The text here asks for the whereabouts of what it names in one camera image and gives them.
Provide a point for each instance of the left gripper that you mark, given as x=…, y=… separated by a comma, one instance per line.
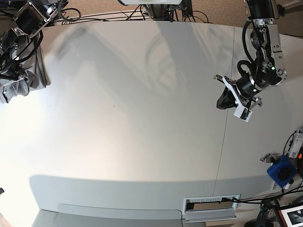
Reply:
x=243, y=91

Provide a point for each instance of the grey T-shirt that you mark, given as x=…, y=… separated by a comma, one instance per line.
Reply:
x=26, y=75

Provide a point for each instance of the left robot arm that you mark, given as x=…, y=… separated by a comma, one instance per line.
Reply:
x=264, y=66

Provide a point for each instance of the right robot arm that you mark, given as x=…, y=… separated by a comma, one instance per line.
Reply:
x=29, y=20

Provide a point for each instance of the metal table clamp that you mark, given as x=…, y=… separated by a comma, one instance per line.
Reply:
x=270, y=158

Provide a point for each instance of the white barcode power adapter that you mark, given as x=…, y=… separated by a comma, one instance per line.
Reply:
x=296, y=144

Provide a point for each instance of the blue plastic device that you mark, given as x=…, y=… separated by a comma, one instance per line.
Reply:
x=282, y=171

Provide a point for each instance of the framed picture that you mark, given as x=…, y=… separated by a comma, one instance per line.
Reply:
x=291, y=216

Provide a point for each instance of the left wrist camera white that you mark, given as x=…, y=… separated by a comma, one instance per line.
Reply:
x=243, y=113

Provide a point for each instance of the table cable grommet box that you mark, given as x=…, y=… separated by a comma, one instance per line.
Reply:
x=203, y=209

